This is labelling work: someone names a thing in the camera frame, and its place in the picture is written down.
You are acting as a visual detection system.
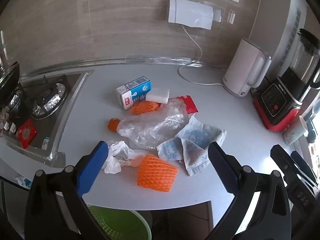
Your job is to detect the black red blender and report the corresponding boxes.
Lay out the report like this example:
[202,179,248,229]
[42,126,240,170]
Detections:
[252,29,320,133]

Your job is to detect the red printed box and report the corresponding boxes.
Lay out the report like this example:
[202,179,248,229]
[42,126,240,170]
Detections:
[17,119,37,149]

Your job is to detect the orange peel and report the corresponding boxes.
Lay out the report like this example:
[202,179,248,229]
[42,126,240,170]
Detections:
[108,118,121,132]

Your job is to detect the clear plastic bag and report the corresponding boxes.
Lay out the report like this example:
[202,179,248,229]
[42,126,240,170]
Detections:
[117,99,189,148]

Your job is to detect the white power cable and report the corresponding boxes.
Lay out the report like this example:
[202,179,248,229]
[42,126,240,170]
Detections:
[178,25,225,86]

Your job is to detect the white sponge block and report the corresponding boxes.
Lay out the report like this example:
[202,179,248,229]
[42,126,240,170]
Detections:
[145,87,170,105]

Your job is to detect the red snack packet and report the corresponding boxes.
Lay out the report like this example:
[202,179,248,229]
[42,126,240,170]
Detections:
[174,95,198,114]

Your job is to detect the blue white milk carton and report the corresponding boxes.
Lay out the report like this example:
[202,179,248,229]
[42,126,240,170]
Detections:
[116,77,152,110]

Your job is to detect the white tissue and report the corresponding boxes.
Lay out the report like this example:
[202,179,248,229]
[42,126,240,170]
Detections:
[104,141,145,174]

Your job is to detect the steel gas stove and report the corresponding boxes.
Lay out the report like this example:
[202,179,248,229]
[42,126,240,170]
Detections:
[0,72,94,165]

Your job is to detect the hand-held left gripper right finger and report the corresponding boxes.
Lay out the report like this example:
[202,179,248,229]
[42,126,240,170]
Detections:
[209,141,292,240]

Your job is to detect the white wall box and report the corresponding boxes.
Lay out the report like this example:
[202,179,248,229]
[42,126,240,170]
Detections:
[168,0,214,30]

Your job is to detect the white electric kettle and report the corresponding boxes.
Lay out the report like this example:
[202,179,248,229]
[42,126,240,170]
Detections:
[222,38,272,98]

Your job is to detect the white paper cup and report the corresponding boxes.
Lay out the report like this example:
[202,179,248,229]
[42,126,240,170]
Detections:
[283,116,308,145]

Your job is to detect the foil lined stove burner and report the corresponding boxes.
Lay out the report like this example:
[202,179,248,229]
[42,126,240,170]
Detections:
[5,85,25,117]
[30,76,70,119]

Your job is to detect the white blue rag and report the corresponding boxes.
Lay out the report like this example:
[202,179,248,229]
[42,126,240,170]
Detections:
[15,176,32,190]

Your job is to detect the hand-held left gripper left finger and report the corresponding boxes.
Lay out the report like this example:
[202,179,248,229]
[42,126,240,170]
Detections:
[24,141,110,240]

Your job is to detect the orange foam fruit net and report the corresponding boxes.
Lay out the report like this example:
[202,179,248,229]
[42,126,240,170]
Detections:
[137,154,178,193]
[130,101,162,115]

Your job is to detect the green plastic basket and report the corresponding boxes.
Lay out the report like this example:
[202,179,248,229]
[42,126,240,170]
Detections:
[86,204,152,240]

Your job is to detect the blue white towel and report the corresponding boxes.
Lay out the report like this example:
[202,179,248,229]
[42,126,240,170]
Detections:
[157,114,227,177]

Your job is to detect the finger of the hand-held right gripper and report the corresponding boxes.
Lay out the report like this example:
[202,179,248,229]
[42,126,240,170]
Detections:
[290,150,319,188]
[270,144,317,212]

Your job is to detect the white appliance with vents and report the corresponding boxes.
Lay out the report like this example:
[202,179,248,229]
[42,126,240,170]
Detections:
[265,0,309,78]

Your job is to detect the clear socket cover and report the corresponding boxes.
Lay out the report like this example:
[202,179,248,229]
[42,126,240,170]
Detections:
[212,7,237,25]

